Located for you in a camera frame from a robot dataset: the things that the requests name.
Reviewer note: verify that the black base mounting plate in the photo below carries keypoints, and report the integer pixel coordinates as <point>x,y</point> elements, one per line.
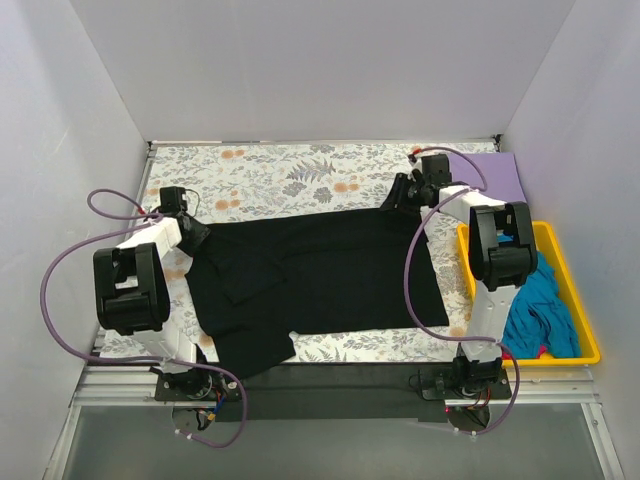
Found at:
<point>350,395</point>

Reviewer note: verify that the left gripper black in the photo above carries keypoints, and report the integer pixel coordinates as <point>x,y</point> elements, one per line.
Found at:
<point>195,233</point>

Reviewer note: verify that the folded purple t-shirt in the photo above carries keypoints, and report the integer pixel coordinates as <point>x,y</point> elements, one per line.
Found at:
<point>499,170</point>

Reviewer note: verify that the yellow plastic bin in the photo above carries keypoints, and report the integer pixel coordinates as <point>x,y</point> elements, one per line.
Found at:
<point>548,245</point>

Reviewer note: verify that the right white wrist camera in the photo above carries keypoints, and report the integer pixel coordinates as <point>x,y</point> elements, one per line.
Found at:
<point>434,167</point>

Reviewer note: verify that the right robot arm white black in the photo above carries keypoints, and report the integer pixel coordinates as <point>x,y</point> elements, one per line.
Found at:
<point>502,254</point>

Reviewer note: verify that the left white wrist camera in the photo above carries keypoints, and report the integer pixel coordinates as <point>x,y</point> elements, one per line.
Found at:
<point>173,201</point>

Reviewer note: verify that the aluminium frame rail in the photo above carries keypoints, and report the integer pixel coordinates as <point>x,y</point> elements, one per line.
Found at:
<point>137,386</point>

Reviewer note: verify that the floral patterned table mat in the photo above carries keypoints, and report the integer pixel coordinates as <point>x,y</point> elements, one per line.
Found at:
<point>237,183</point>

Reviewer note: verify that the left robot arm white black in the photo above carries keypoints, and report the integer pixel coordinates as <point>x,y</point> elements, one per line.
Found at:
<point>132,296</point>

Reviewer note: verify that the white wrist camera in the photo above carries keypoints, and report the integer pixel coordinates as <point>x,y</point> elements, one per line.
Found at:
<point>173,201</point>
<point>434,167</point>

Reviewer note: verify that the black t-shirt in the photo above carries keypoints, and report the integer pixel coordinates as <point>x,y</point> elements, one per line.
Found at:
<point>254,283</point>

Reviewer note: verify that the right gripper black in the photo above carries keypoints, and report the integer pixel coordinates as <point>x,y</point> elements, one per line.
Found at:
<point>400,191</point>

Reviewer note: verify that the teal t-shirt in bin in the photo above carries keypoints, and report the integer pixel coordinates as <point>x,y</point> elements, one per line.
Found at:
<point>539,321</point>

